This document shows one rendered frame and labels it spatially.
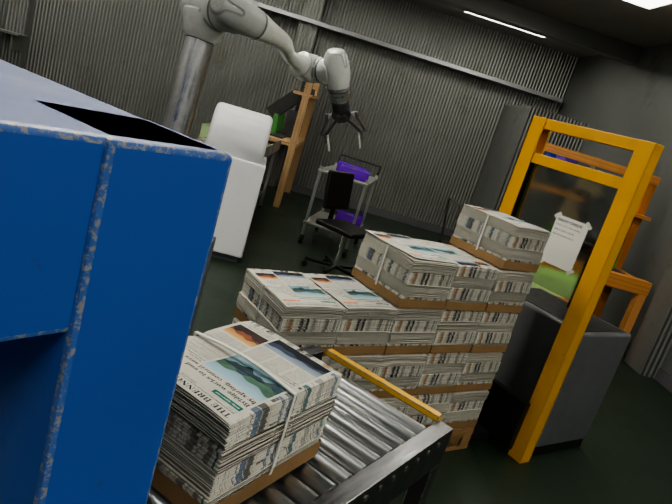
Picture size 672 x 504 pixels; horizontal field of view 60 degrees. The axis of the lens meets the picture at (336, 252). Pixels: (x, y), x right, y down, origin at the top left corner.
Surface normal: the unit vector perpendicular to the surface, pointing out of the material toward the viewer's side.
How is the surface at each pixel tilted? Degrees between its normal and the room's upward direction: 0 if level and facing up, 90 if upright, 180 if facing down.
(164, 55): 90
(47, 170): 90
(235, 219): 90
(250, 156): 80
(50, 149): 90
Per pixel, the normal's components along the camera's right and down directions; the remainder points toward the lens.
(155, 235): 0.77, 0.37
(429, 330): 0.54, 0.36
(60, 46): 0.02, 0.25
